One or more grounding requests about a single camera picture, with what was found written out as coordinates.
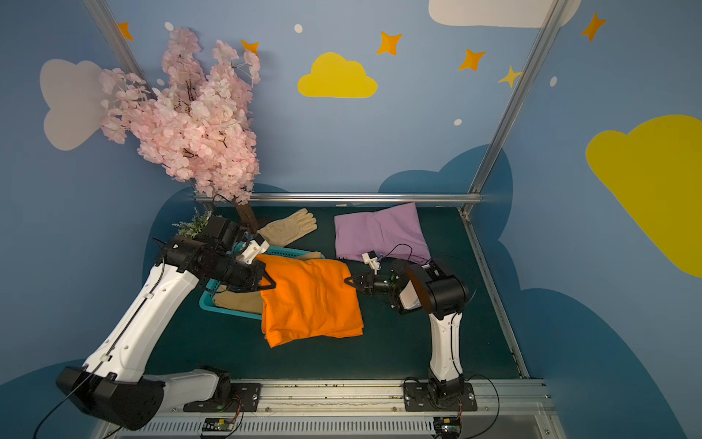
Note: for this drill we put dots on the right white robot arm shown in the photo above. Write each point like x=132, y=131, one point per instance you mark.
x=434, y=289

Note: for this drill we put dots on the aluminium front rail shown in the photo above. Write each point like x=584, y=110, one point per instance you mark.
x=364, y=409

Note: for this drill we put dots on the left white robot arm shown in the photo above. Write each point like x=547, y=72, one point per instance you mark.
x=111, y=384

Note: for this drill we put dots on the aluminium rail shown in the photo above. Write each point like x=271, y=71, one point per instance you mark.
x=342, y=198
x=364, y=409

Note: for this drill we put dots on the left green circuit board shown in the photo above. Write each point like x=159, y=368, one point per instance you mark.
x=218, y=426

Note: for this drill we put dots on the purple folded pants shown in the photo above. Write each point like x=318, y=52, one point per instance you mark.
x=394, y=231

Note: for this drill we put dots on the aluminium frame post left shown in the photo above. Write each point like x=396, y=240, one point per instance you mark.
x=104, y=19

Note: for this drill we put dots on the beige pants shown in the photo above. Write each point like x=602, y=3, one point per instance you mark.
x=251, y=304

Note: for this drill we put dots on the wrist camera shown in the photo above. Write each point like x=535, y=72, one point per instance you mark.
x=222, y=233
x=399, y=266

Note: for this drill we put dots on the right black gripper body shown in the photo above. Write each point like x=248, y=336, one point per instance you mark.
x=370, y=282

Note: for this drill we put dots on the small potted green plant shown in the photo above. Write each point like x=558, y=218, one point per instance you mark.
x=191, y=229

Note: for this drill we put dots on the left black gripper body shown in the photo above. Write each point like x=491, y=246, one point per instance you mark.
x=258, y=274

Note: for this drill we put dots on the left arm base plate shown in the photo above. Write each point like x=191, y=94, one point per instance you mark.
x=244, y=396

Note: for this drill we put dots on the pink blossom artificial tree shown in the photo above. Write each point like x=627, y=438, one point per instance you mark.
x=198, y=127

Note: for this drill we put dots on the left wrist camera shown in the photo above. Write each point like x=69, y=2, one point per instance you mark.
x=222, y=233

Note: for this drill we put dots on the aluminium back rail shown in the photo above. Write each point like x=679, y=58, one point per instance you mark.
x=342, y=198

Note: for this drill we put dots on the aluminium frame post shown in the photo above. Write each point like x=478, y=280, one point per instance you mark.
x=556, y=17
x=104, y=19

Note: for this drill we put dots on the green circuit board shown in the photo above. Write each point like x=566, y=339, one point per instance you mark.
x=446, y=428
x=218, y=426

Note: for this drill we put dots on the orange pants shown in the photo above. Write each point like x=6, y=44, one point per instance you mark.
x=311, y=299

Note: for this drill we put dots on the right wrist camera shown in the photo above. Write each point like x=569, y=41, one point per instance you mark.
x=399, y=266

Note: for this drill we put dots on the teal plastic basket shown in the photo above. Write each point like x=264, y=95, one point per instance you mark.
x=206, y=304

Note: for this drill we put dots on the aluminium frame post right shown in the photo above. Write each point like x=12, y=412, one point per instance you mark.
x=556, y=17

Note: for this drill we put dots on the beige work glove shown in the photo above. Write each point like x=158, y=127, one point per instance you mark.
x=285, y=231

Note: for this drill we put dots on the right green circuit board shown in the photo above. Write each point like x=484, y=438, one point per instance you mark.
x=446, y=428

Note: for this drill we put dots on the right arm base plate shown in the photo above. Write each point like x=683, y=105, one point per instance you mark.
x=418, y=397

